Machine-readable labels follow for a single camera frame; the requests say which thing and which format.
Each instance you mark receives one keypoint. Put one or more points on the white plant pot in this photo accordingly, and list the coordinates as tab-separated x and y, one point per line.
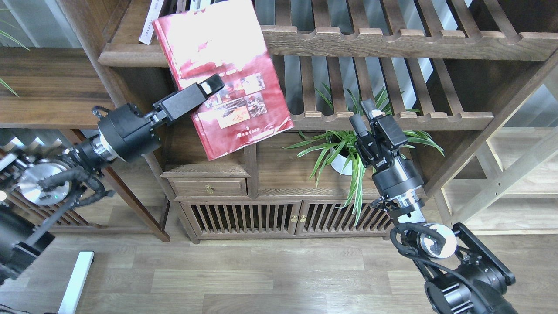
342	162

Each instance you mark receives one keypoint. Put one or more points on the pale lavender white book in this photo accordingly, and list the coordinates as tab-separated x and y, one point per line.
154	12

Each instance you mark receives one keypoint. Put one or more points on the dark wooden bookshelf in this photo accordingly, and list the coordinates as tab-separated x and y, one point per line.
401	45

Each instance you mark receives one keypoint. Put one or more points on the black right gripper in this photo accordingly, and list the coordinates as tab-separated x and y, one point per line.
395	178

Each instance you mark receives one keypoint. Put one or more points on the dark wooden side table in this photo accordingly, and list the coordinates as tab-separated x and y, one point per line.
58	88

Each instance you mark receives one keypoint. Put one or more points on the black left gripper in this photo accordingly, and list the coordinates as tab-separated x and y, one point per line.
127	134

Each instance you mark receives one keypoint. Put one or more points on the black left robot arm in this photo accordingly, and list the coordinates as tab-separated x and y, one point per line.
72	179

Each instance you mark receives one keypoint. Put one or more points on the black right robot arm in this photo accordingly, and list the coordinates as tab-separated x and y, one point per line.
462	276

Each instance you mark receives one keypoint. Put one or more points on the green spider plant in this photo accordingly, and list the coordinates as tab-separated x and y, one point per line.
339	147

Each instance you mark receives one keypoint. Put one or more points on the brass drawer knob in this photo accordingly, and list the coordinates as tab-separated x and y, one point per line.
209	189

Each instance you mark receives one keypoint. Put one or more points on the red paperback book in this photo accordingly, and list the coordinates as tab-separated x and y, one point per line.
225	38

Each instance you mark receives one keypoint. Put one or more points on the white metal stand leg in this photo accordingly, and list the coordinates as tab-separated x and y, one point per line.
76	283

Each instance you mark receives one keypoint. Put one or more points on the green plant leaves left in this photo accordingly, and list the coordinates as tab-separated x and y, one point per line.
10	51

